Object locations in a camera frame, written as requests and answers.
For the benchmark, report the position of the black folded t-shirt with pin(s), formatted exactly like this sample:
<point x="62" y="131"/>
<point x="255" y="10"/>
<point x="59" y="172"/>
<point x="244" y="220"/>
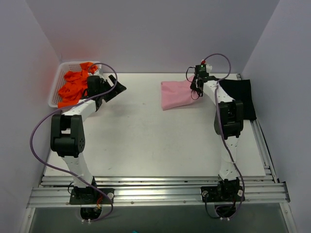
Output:
<point x="241" y="90"/>

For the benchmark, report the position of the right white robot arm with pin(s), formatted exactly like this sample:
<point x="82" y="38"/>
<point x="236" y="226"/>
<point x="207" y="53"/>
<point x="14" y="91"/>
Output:
<point x="228" y="122"/>

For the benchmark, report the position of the orange crumpled t-shirt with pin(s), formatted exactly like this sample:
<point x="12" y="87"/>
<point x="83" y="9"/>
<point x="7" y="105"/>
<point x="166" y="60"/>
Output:
<point x="71" y="91"/>

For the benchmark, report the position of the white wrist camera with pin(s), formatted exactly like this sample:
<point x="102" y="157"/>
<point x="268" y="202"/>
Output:
<point x="95" y="70"/>
<point x="205" y="66"/>

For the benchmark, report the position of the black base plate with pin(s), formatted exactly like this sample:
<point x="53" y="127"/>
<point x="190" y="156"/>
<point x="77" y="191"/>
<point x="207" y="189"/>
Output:
<point x="217" y="194"/>
<point x="85" y="196"/>

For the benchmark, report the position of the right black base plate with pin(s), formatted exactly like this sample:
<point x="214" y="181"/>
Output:
<point x="217" y="194"/>

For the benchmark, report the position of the white plastic basket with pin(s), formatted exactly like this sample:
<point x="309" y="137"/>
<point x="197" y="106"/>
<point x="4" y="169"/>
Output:
<point x="59" y="80"/>

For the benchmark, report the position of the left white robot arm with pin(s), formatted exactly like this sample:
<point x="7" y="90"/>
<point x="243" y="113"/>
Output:
<point x="67" y="129"/>

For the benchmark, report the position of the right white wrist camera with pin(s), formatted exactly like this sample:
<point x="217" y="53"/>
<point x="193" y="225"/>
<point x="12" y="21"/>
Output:
<point x="205" y="66"/>

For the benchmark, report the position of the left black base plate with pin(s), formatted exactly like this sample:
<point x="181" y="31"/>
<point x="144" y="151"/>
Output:
<point x="85" y="196"/>

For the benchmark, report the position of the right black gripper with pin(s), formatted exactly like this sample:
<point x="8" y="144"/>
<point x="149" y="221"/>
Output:
<point x="197" y="85"/>

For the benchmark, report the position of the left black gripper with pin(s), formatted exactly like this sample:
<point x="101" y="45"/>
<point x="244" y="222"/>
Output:
<point x="112" y="88"/>

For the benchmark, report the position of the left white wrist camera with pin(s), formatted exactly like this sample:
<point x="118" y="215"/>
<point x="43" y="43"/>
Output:
<point x="95" y="70"/>

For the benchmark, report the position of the aluminium rail frame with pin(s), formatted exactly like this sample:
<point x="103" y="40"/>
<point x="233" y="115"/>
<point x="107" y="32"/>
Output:
<point x="160" y="158"/>

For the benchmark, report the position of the pink t-shirt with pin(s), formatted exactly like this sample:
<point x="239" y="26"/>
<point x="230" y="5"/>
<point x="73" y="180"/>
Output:
<point x="176" y="94"/>

